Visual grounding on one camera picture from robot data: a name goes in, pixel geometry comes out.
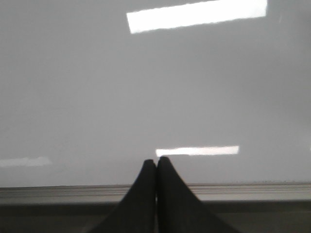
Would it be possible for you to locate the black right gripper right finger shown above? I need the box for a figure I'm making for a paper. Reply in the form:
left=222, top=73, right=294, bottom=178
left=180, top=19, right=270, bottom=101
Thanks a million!
left=157, top=156, right=238, bottom=233

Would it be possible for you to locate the white whiteboard with aluminium frame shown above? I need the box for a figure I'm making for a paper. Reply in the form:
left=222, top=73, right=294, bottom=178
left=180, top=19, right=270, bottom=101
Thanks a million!
left=0, top=0, right=311, bottom=205

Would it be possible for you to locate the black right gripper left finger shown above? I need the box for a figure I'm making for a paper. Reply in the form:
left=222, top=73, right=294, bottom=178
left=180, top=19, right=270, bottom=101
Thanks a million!
left=91, top=160, right=156, bottom=233

